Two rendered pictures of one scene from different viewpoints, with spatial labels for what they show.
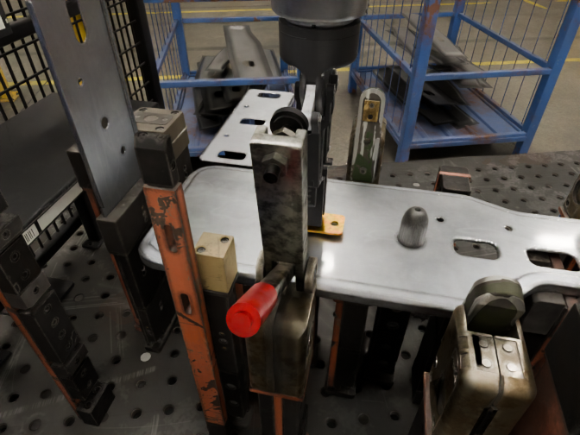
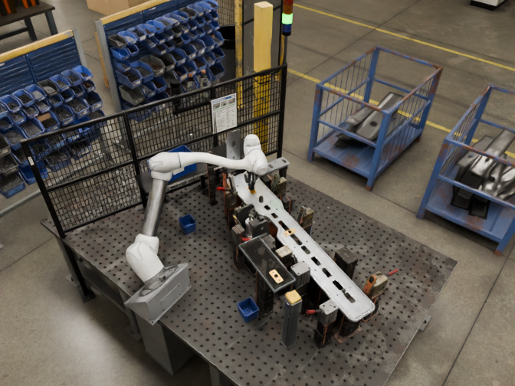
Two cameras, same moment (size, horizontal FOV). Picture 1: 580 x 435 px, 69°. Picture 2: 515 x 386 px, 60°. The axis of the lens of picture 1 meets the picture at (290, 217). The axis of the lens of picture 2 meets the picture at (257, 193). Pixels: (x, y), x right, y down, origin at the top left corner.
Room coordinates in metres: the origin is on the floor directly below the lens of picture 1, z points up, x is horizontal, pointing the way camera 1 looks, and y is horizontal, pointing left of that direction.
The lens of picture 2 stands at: (-1.21, -1.70, 3.12)
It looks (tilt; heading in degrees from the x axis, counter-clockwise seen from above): 43 degrees down; 45
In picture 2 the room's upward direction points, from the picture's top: 1 degrees clockwise
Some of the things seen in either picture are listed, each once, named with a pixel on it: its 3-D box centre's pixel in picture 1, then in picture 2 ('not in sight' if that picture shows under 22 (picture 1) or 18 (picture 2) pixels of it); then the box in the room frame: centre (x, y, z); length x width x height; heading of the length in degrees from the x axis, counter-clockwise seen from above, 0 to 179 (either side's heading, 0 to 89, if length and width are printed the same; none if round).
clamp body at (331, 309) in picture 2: not in sight; (325, 325); (0.03, -1.02, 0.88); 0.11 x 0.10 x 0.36; 168
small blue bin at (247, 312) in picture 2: not in sight; (247, 310); (-0.16, -0.59, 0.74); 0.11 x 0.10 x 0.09; 78
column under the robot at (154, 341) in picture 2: not in sight; (168, 324); (-0.45, -0.10, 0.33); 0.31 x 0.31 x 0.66; 7
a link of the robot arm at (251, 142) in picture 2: not in sight; (252, 147); (0.41, -0.04, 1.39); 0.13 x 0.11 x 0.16; 63
